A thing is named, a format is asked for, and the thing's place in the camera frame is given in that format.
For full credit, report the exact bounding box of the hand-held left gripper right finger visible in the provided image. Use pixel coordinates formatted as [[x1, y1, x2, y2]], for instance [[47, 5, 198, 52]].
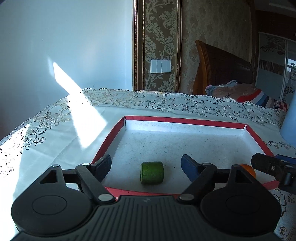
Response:
[[177, 154, 257, 205]]

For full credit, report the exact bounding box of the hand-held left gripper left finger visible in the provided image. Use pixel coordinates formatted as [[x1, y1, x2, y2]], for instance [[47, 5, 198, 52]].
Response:
[[39, 154, 116, 205]]

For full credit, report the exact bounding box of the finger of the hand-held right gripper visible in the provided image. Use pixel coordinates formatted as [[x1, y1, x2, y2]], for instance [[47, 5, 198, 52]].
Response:
[[251, 153, 287, 181], [276, 154, 296, 166]]

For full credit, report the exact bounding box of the orange tangerine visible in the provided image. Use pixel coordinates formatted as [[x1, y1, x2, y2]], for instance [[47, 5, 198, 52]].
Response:
[[239, 163, 256, 179]]

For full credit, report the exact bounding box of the red cardboard box tray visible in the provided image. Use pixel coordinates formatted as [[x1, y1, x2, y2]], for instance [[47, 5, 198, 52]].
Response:
[[91, 115, 281, 200]]

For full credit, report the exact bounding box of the green cucumber piece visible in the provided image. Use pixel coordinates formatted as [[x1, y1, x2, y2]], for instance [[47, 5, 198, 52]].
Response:
[[140, 161, 165, 185]]

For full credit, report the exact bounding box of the white kettle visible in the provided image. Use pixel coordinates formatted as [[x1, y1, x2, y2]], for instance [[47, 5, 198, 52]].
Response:
[[280, 93, 296, 149]]

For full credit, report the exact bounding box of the white lace tablecloth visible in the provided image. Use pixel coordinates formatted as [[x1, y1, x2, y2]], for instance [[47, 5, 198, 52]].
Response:
[[0, 88, 296, 241]]

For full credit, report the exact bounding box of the striped red cloth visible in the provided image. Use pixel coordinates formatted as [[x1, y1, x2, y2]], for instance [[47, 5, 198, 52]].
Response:
[[236, 88, 289, 112]]

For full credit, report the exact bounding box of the crumpled blanket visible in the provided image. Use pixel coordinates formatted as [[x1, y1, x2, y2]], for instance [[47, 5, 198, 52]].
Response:
[[205, 80, 258, 102]]

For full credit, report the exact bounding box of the wardrobe sliding door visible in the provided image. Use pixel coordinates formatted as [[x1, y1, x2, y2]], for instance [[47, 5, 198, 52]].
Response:
[[257, 31, 296, 105]]

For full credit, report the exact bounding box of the wooden bed headboard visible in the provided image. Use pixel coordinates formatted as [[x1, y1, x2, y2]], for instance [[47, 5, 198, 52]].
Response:
[[192, 40, 254, 95]]

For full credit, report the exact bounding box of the white wall switch panel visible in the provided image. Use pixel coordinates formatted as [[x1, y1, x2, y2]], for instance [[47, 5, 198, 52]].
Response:
[[150, 59, 172, 73]]

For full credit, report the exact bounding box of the ornate gold wall frame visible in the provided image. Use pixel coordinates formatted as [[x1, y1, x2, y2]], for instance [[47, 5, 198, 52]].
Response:
[[132, 0, 183, 92]]

